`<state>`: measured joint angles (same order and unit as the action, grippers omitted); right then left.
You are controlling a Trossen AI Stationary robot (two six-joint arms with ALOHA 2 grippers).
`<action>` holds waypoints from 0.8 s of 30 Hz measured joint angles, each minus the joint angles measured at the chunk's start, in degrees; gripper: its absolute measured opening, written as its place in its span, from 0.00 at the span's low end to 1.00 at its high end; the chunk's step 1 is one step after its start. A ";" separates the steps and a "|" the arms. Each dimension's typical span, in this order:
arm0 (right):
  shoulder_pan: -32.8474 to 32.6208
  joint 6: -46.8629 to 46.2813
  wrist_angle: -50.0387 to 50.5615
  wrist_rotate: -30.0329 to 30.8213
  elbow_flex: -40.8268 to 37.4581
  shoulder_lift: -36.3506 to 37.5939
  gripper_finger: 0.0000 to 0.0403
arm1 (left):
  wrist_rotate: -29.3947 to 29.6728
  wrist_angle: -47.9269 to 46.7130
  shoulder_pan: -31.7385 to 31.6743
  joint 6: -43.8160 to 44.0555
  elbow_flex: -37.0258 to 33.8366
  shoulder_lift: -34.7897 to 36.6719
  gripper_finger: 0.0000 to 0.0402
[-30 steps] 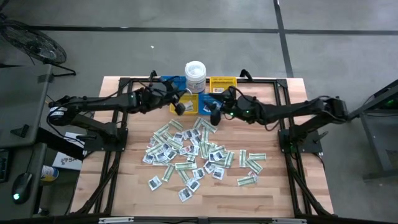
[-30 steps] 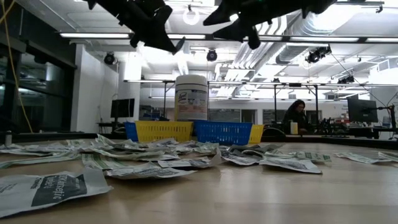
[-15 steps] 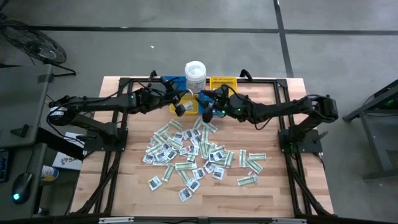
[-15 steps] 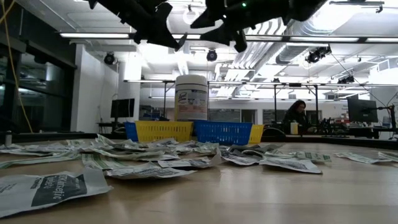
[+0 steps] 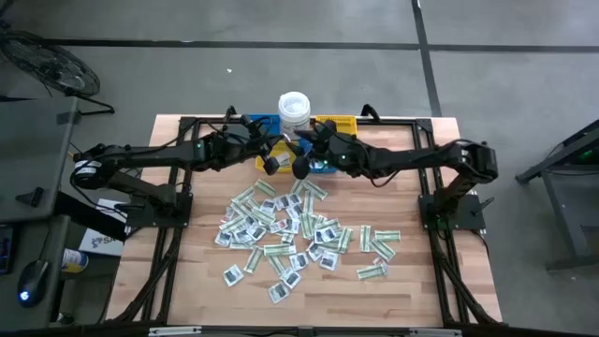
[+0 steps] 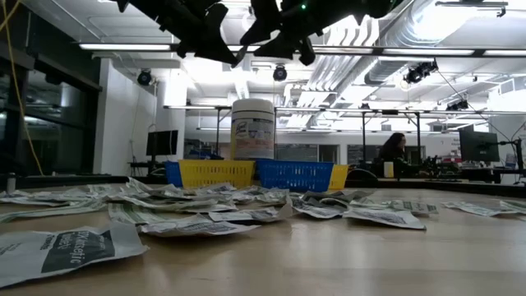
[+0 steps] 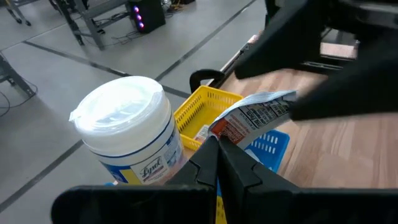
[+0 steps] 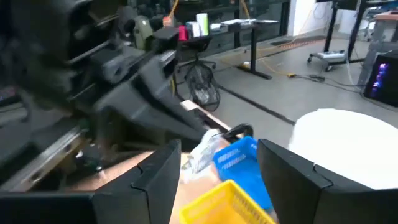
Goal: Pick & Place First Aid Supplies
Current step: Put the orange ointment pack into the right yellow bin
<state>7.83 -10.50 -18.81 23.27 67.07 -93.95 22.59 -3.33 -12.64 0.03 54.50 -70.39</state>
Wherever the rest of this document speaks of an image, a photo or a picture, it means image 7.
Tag grey metal table frame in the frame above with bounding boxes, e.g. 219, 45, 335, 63
54, 0, 131, 51

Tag dark metal table leg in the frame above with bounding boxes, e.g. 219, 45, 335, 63
0, 53, 37, 99

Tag white disinfecting wipes canister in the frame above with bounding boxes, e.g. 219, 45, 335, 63
68, 75, 189, 187

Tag metal stand with casters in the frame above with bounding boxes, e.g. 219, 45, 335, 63
4, 0, 32, 26

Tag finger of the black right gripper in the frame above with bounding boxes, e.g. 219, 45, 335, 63
234, 0, 340, 80
289, 37, 398, 121

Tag black computer tower purple lights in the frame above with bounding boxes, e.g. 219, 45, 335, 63
126, 0, 167, 34

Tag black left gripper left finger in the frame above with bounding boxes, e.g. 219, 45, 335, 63
169, 136, 220, 224

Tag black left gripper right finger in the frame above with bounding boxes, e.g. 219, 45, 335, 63
219, 136, 299, 224

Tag orange label ointment packet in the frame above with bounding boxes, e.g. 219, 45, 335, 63
207, 90, 298, 150
193, 123, 211, 144

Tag black clamp handle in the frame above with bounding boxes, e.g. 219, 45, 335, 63
188, 68, 226, 94

